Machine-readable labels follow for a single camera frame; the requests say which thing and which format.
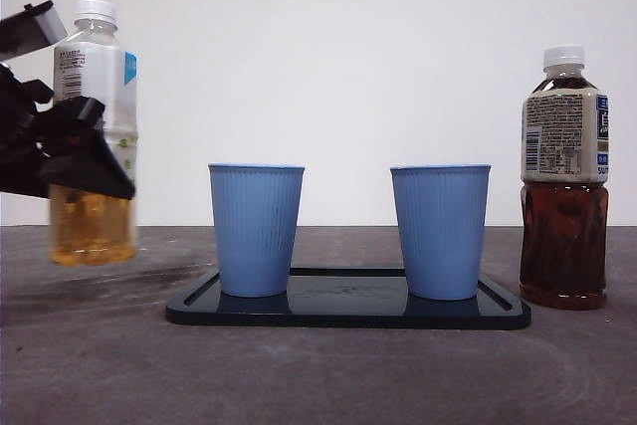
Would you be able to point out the yellow tea plastic bottle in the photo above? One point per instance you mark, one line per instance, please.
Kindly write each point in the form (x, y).
(102, 76)

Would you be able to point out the dark tea plastic bottle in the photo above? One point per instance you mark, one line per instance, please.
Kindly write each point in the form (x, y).
(562, 236)

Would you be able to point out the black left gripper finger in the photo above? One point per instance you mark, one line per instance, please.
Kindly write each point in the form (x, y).
(30, 29)
(84, 161)

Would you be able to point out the dark blue tray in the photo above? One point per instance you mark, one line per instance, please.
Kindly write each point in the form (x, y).
(348, 303)

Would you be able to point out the blue ribbed cup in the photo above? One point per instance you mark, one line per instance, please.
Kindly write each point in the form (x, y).
(440, 231)
(254, 231)

